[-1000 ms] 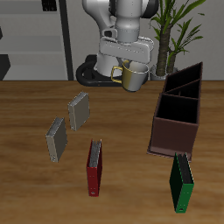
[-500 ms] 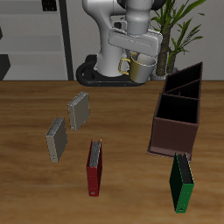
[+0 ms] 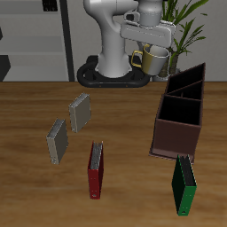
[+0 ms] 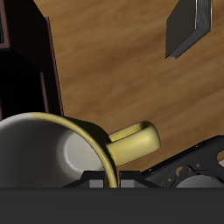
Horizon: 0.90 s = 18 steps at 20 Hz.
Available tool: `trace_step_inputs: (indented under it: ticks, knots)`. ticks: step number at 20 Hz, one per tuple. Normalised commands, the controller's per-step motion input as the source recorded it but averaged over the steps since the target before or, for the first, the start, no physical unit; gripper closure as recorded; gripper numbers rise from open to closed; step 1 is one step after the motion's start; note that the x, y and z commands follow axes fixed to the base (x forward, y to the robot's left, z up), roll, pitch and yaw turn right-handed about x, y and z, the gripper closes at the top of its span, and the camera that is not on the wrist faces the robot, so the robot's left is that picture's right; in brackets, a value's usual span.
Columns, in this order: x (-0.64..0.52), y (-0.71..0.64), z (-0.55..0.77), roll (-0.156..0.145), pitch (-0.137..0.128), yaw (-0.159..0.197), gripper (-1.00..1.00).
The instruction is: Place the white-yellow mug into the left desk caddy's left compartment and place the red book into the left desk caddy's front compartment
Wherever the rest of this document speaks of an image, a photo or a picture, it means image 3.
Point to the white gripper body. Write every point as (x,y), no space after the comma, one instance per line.
(147,33)

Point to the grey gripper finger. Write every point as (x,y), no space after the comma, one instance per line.
(139,45)

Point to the white-yellow mug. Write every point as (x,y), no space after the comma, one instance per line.
(155,63)

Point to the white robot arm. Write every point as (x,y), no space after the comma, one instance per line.
(113,38)

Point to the grey book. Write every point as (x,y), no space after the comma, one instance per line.
(80,113)
(57,144)

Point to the dark brown desk caddy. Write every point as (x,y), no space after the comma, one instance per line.
(177,136)

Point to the red book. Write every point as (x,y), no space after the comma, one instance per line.
(95,180)

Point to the green book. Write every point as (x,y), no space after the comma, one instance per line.
(184,195)

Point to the green pot plant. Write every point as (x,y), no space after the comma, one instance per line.
(184,32)

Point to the black box on shelf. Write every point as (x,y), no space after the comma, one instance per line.
(49,5)

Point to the white shelf unit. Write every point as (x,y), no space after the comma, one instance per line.
(32,35)

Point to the dark grey block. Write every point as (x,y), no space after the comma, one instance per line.
(4,68)

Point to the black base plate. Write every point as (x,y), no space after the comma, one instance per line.
(85,75)

